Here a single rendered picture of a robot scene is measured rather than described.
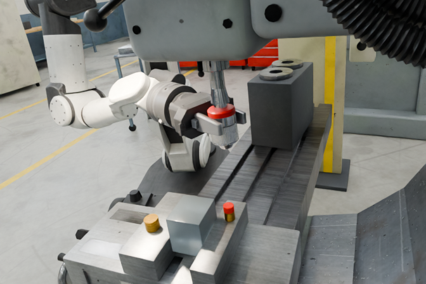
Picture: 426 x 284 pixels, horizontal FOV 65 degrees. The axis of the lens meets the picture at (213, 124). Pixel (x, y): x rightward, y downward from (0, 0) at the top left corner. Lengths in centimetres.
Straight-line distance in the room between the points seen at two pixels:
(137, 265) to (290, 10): 38
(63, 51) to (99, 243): 50
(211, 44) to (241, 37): 4
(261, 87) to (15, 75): 609
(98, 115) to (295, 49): 166
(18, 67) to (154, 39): 635
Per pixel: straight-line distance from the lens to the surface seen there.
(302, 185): 79
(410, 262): 61
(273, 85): 87
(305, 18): 36
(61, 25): 92
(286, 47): 230
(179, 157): 147
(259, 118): 92
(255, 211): 71
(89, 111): 86
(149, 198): 146
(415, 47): 21
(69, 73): 92
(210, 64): 51
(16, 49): 677
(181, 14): 43
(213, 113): 54
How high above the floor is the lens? 141
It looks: 23 degrees down
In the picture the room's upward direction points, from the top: 7 degrees counter-clockwise
